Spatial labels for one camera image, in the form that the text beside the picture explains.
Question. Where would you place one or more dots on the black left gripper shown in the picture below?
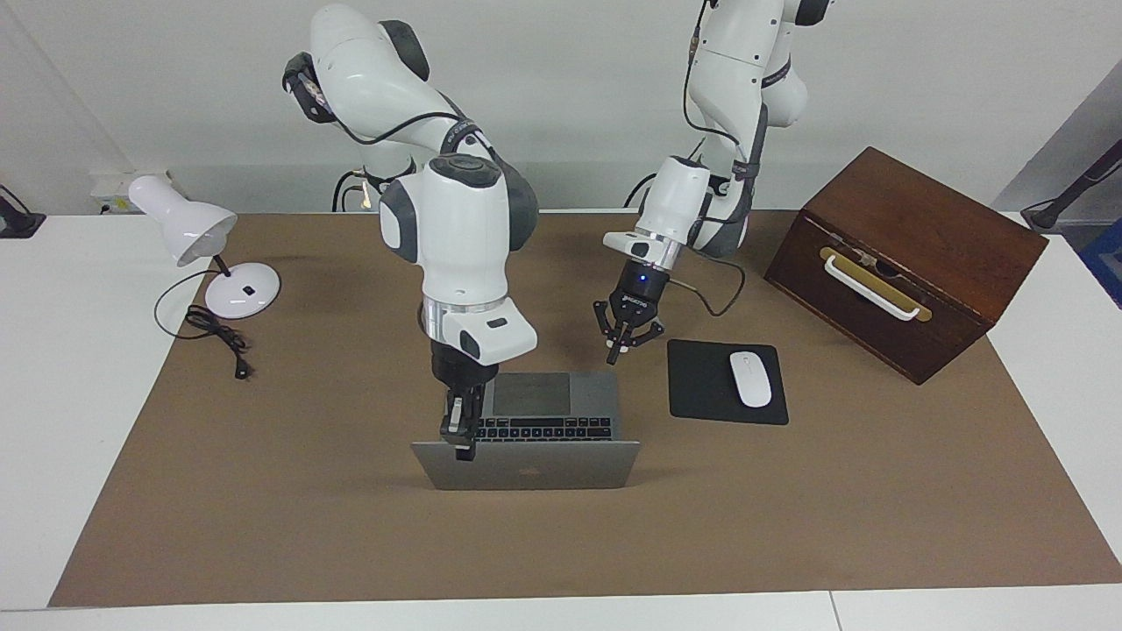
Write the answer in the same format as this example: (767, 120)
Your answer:
(640, 294)

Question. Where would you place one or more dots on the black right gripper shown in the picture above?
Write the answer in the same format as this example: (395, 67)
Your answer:
(460, 364)

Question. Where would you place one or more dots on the silver grey laptop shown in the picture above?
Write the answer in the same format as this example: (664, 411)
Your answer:
(526, 464)

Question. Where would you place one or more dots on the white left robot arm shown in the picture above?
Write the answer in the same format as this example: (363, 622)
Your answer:
(745, 70)

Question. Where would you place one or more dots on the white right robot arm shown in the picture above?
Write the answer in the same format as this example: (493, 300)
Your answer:
(456, 228)

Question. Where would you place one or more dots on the black mouse pad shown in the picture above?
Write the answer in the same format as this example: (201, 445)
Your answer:
(701, 386)

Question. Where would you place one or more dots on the white computer mouse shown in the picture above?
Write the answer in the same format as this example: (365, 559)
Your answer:
(750, 379)

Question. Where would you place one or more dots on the brown table mat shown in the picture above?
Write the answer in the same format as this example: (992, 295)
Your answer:
(351, 543)

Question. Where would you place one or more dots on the dark brown wooden box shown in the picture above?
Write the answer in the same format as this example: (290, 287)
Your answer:
(920, 219)

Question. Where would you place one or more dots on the white desk lamp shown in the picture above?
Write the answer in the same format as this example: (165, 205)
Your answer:
(188, 228)

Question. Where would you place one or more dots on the black clamp stand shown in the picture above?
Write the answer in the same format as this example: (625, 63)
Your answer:
(17, 219)
(1069, 193)

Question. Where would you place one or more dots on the blue box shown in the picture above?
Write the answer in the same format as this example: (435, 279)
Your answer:
(1106, 263)

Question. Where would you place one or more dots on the white wall power strip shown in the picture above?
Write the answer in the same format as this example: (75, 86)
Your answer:
(123, 188)

